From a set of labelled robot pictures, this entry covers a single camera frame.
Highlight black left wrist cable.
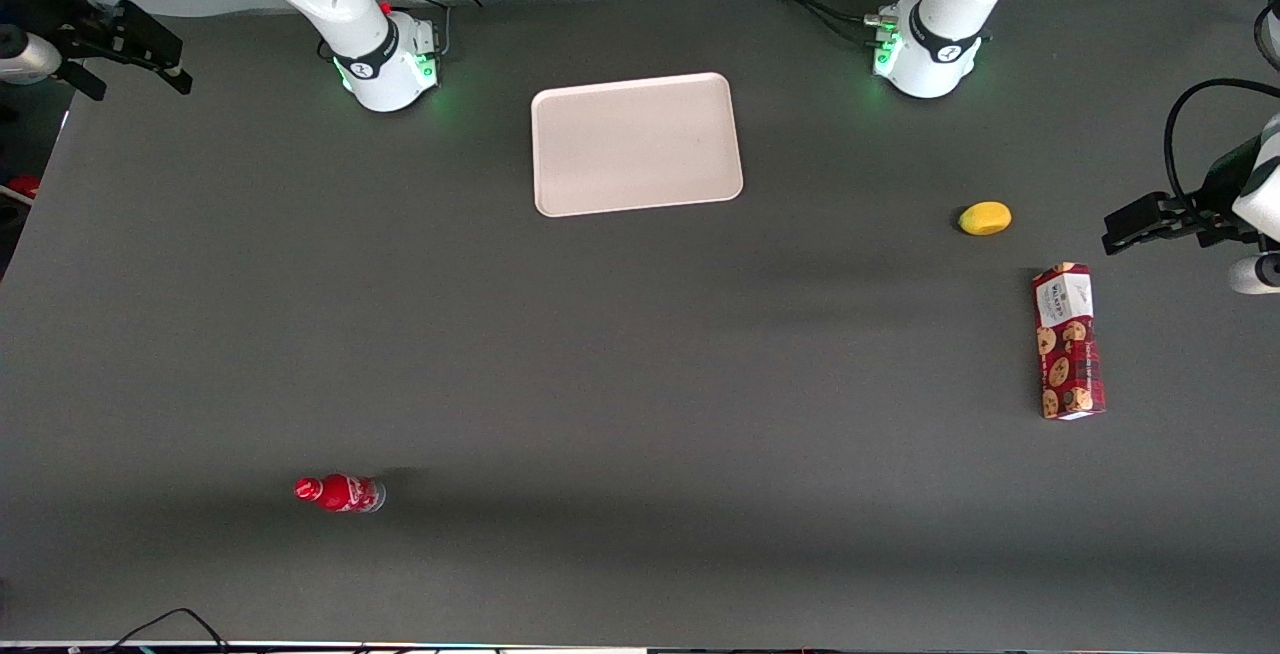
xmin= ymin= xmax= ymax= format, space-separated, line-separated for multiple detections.
xmin=1163 ymin=78 xmax=1280 ymax=211

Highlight black left base cables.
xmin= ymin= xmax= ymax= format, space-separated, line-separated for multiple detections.
xmin=755 ymin=0 xmax=936 ymax=47

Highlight pale pink plastic tray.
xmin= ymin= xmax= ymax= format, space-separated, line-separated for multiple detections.
xmin=530 ymin=72 xmax=745 ymax=219

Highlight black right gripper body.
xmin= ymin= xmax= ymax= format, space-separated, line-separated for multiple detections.
xmin=40 ymin=4 xmax=127 ymax=71

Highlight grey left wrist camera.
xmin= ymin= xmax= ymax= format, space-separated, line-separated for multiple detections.
xmin=1229 ymin=252 xmax=1280 ymax=296

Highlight black table edge cable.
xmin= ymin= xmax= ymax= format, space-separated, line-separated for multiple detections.
xmin=98 ymin=607 xmax=233 ymax=654

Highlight yellow lemon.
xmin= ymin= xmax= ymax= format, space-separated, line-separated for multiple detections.
xmin=958 ymin=201 xmax=1013 ymax=237

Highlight red coke bottle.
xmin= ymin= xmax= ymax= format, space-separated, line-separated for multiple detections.
xmin=293 ymin=472 xmax=388 ymax=516

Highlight red cookie box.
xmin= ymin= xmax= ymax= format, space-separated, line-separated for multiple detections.
xmin=1031 ymin=262 xmax=1108 ymax=422

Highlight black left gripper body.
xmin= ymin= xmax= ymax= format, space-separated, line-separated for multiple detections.
xmin=1163 ymin=134 xmax=1264 ymax=246

